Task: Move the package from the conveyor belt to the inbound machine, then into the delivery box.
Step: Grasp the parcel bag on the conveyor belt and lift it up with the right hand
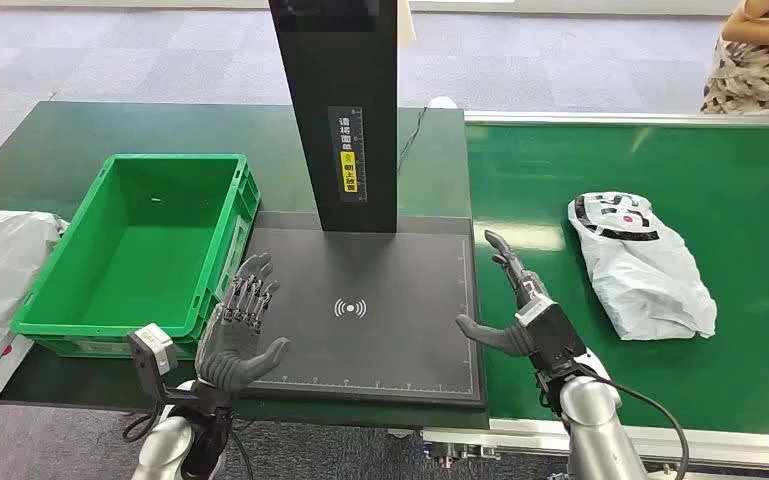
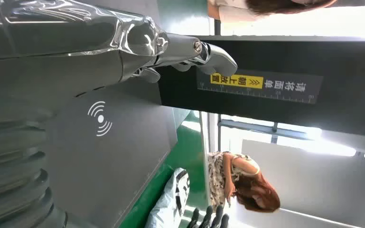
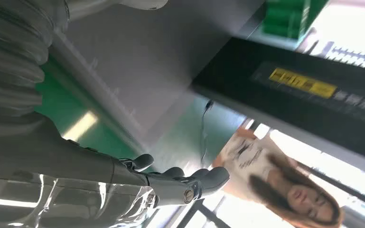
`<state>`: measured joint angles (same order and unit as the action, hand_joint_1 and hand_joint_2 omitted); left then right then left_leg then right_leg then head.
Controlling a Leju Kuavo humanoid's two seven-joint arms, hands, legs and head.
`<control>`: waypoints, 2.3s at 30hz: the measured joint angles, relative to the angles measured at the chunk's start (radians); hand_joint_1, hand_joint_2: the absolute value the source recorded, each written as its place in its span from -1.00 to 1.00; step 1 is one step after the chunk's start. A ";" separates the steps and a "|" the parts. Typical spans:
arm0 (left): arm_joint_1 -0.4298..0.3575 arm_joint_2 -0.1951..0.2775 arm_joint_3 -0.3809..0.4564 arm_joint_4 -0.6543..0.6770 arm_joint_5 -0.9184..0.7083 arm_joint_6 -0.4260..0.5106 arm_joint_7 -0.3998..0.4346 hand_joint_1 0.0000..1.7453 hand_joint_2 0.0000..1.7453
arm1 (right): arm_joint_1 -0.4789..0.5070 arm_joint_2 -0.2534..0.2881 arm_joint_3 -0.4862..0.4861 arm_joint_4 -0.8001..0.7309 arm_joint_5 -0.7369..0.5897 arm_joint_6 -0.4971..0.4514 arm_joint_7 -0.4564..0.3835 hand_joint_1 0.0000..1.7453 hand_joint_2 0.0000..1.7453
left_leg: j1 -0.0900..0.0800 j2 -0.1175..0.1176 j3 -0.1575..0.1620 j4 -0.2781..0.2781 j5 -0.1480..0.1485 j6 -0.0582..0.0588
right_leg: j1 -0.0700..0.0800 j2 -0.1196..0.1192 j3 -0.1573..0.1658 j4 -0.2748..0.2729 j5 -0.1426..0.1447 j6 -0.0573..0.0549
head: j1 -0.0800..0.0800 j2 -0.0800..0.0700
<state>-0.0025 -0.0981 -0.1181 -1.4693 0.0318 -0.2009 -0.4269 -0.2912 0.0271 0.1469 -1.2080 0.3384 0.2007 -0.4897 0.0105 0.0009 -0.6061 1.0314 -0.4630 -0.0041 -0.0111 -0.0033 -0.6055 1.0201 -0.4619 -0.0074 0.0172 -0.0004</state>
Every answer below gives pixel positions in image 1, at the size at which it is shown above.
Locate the small white round object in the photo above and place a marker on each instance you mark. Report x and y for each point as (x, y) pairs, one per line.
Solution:
(442, 102)

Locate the black scanner base pad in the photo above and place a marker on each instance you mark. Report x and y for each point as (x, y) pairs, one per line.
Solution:
(390, 344)

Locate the dark green table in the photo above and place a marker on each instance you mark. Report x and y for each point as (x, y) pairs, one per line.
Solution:
(46, 146)

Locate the black yellow column label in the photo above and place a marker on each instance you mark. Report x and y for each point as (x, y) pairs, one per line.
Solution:
(347, 152)

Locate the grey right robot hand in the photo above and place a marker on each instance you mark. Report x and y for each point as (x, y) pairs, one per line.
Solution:
(550, 331)

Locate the green plastic crate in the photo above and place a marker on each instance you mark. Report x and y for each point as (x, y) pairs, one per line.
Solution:
(145, 258)

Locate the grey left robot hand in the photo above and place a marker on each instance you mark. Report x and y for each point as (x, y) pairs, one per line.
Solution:
(232, 351)

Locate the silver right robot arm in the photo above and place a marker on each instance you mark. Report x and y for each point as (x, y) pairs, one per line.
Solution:
(596, 424)

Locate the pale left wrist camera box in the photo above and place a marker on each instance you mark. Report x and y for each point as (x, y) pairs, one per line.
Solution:
(152, 354)

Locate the grey white plastic package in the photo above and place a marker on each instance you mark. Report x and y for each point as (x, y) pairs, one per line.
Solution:
(0, 258)

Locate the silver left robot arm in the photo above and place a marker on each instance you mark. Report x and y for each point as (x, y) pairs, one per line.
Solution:
(165, 444)

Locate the person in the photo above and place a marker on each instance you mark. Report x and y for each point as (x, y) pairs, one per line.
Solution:
(755, 66)

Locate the white plastic package black print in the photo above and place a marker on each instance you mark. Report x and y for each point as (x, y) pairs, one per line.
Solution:
(642, 278)

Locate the black scanner column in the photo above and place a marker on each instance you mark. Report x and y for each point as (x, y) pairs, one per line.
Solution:
(331, 66)

